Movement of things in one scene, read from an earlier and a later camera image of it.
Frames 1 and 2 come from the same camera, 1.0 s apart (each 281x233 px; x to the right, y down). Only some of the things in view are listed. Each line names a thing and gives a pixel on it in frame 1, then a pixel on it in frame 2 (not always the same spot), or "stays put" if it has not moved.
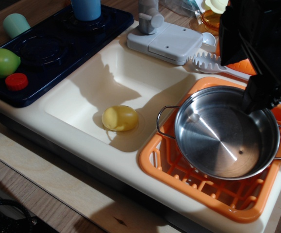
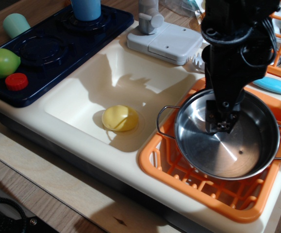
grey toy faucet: (171, 42) stays put
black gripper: (264, 32) -> (242, 39)
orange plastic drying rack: (241, 200) stays put
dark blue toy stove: (52, 49) stays put
